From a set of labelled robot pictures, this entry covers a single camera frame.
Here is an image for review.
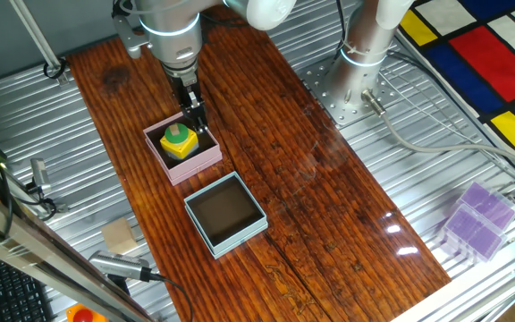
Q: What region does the red blue yellow patterned cloth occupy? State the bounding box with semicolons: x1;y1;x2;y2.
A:
395;0;515;171

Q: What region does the white diagonal rod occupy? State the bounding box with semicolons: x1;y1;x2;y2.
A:
9;0;69;86

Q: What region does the pink cardboard box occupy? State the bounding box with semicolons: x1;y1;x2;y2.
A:
143;111;224;187

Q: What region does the black cable loop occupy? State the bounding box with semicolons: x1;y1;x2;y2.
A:
42;57;69;81

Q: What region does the black cable at arm base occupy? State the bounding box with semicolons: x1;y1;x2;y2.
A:
333;0;349;50

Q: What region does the small gray camera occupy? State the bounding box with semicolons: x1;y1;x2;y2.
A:
30;157;52;193

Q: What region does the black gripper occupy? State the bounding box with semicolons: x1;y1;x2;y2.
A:
170;73;210;135

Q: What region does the gray wrist camera mount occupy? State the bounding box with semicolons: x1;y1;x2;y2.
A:
113;13;154;60

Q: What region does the aluminium frame bar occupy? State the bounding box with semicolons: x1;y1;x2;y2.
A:
0;178;156;322

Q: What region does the black camera cable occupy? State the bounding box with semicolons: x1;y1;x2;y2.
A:
149;272;195;322

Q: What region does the silver camera on stand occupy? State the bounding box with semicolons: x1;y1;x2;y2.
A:
88;250;152;284

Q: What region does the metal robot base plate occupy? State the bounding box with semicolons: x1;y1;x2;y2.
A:
300;55;401;129

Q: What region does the black keyboard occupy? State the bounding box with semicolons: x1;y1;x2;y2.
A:
0;250;57;322

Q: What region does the light blue cardboard box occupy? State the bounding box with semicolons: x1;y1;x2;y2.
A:
183;171;269;260

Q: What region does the clear box with purple contents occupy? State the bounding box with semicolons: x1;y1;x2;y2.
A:
456;181;515;233
438;203;508;265

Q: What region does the large wooden block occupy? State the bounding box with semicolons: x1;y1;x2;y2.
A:
100;217;139;255

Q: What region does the glossy brown wooden board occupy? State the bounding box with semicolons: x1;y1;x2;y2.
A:
66;6;452;322

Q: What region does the thick gray cable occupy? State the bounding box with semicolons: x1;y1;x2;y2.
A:
360;88;515;175

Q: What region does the red emergency stop button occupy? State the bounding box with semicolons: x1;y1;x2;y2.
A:
65;302;109;322

